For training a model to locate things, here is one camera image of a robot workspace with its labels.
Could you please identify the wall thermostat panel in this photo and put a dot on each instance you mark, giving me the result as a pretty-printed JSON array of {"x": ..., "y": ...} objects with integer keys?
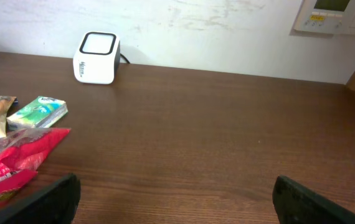
[{"x": 326, "y": 17}]

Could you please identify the green tissue pack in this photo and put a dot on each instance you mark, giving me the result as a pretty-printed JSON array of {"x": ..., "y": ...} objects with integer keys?
[{"x": 43, "y": 112}]

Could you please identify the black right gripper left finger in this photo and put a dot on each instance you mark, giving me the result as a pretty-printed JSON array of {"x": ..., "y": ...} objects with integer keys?
[{"x": 54, "y": 204}]

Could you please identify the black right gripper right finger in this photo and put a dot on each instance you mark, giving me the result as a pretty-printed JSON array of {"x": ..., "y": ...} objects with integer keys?
[{"x": 295, "y": 203}]

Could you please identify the white barcode scanner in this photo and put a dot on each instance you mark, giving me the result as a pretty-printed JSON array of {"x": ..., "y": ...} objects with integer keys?
[{"x": 97, "y": 59}]

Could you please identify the red candy bag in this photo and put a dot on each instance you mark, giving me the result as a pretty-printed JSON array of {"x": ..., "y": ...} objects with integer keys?
[{"x": 21, "y": 153}]

